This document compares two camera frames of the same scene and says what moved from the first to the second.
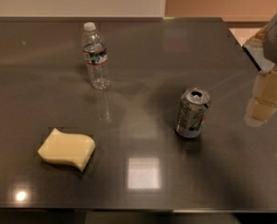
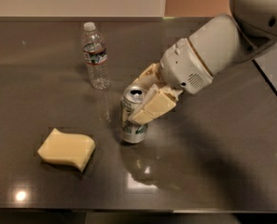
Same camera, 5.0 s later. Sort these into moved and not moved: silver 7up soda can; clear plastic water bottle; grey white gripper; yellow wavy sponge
Moved: silver 7up soda can; grey white gripper
Not moved: clear plastic water bottle; yellow wavy sponge
